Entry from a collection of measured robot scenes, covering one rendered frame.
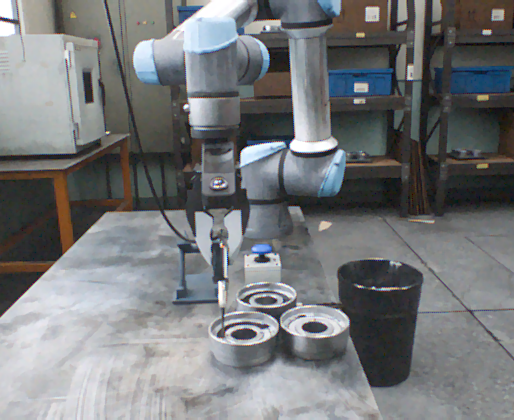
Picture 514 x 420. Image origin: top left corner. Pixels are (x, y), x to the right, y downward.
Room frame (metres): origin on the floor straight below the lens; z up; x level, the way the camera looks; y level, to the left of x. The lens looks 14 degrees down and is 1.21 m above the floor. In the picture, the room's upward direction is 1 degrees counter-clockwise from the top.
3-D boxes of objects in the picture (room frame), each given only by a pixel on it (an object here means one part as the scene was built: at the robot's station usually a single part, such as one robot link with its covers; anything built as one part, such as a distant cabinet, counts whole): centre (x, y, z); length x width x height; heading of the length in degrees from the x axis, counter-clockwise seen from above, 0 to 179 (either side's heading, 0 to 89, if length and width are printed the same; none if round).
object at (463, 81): (4.50, -1.77, 1.11); 0.52 x 0.38 x 0.22; 91
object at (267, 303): (0.83, 0.00, 0.82); 0.10 x 0.10 x 0.04
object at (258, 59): (0.88, 0.05, 1.23); 0.11 x 0.11 x 0.08; 69
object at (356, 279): (1.95, -0.45, 0.21); 0.34 x 0.34 x 0.43
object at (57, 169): (3.30, 1.30, 0.39); 1.50 x 0.62 x 0.78; 1
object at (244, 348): (0.71, 0.03, 0.82); 0.10 x 0.10 x 0.04
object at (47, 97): (3.11, 1.25, 1.10); 0.62 x 0.61 x 0.65; 1
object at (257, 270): (0.99, 0.01, 0.82); 0.08 x 0.07 x 0.05; 1
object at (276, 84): (4.44, -0.13, 1.19); 0.52 x 0.42 x 0.38; 91
